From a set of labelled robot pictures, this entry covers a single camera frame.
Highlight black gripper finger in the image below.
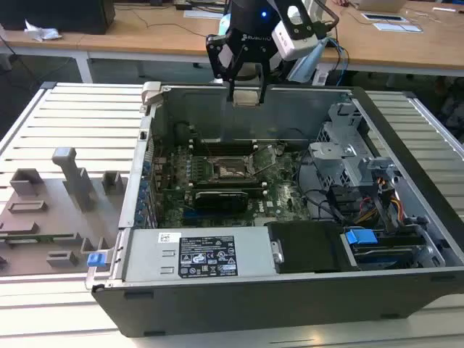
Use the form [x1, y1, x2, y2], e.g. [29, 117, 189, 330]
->
[254, 62, 272, 107]
[205, 33, 243, 102]

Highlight square CPU chip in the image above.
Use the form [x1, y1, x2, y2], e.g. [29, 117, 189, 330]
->
[233, 88, 262, 108]

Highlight metal socket cover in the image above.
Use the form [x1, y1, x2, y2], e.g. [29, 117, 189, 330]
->
[249, 144, 281, 175]

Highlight thin wire locking lever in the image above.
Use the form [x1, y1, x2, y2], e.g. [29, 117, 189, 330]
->
[201, 139, 218, 160]

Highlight CPU socket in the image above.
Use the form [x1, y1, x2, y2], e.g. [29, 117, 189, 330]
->
[208, 155, 260, 181]

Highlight wooden desk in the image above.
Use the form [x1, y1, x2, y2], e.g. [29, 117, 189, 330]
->
[0, 0, 464, 78]

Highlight silver disk bay cage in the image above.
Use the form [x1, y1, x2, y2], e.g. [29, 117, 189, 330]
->
[307, 103, 370, 186]

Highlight black installed RAM sticks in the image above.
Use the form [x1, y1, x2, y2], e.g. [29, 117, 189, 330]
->
[188, 180, 268, 197]

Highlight green motherboard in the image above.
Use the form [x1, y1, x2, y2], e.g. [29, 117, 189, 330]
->
[152, 143, 312, 228]

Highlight black graphics card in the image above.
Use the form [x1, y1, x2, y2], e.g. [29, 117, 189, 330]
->
[194, 190, 250, 218]

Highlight white paper sheets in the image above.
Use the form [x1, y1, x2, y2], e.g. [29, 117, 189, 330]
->
[373, 21, 425, 33]

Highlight black computer tower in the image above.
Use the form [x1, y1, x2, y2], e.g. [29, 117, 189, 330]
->
[0, 0, 116, 36]

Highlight crumpled white paper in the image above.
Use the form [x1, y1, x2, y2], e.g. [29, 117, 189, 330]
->
[24, 20, 62, 41]

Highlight grey power supply unit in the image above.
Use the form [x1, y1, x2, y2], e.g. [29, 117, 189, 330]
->
[123, 228, 276, 282]

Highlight grey parts rack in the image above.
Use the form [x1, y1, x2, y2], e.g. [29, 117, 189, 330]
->
[0, 146, 126, 278]

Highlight black open PC case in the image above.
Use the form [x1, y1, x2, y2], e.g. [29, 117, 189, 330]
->
[85, 81, 460, 338]

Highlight green RAM stick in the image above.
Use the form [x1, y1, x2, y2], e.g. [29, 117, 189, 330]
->
[0, 234, 79, 244]

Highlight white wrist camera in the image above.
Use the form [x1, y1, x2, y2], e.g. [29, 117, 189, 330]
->
[273, 20, 320, 62]

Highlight wrist camera in black bracket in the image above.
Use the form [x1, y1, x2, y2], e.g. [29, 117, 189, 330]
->
[285, 0, 315, 40]

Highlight grey case release handle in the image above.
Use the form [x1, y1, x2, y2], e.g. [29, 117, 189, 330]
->
[141, 81, 162, 109]

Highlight blue cable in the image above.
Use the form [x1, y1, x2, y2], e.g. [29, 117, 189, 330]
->
[326, 38, 351, 86]

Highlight yellow red wire bundle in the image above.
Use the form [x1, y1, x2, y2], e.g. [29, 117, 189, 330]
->
[357, 195, 405, 224]

